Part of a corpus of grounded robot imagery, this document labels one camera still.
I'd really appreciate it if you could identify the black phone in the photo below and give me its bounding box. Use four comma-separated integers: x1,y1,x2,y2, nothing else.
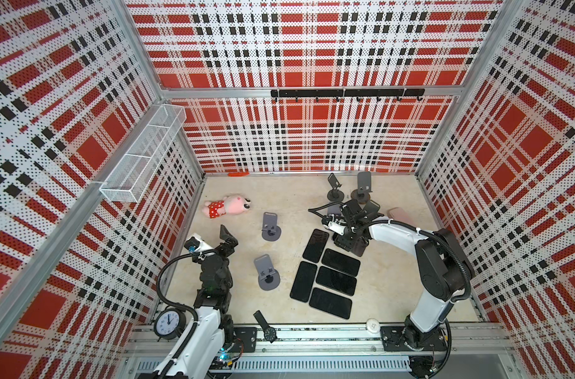
302,229,329,264
321,249,361,277
290,262,317,303

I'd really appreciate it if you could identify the black smartphone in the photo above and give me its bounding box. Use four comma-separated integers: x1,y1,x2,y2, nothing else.
309,287,352,320

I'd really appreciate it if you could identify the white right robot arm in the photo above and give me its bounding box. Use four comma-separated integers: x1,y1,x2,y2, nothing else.
308,200,475,334

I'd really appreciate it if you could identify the grey stand near left arm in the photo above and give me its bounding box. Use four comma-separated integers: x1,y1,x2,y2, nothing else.
261,212,282,242

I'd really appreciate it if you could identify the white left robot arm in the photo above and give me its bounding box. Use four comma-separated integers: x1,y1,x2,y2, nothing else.
138,225,238,378

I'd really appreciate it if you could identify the grey stand far left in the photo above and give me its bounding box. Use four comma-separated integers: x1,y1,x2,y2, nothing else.
327,173,344,202

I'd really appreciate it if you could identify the wooden base phone stand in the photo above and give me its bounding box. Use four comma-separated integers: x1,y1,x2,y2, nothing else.
350,171,372,205

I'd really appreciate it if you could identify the grey stand front left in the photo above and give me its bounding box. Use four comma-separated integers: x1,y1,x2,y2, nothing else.
254,254,280,292

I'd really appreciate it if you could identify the pink plush toy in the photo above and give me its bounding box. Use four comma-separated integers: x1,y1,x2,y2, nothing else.
201,194,251,219

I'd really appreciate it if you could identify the pink glasses case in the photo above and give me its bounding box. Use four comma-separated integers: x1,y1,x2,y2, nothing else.
387,207,414,225

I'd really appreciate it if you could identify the white round knob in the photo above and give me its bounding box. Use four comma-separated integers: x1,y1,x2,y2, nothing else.
366,318,380,334

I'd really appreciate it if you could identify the round dial gauge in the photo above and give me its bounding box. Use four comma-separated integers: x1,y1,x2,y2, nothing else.
153,308,186,340

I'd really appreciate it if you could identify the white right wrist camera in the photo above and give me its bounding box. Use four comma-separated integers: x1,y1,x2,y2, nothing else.
321,216,348,235

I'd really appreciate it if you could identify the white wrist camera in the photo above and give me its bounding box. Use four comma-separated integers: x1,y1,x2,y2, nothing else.
183,233,213,255
321,216,348,235

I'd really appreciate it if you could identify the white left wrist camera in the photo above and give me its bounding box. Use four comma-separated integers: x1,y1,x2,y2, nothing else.
183,233,213,255

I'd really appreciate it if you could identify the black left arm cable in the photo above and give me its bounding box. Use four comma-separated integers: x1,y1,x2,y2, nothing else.
155,253,201,370

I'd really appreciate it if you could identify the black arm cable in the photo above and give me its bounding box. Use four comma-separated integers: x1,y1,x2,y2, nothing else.
362,219,473,375
155,253,201,370

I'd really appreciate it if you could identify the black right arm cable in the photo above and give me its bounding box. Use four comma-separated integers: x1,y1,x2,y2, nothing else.
362,219,473,375

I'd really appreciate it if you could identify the white wire mesh basket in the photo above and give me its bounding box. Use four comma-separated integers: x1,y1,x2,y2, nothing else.
100,104,186,203

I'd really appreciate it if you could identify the black hook rail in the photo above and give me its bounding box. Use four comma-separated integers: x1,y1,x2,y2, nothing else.
270,88,426,99

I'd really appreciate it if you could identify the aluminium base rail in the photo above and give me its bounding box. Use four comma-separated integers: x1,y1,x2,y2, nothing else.
121,321,516,375

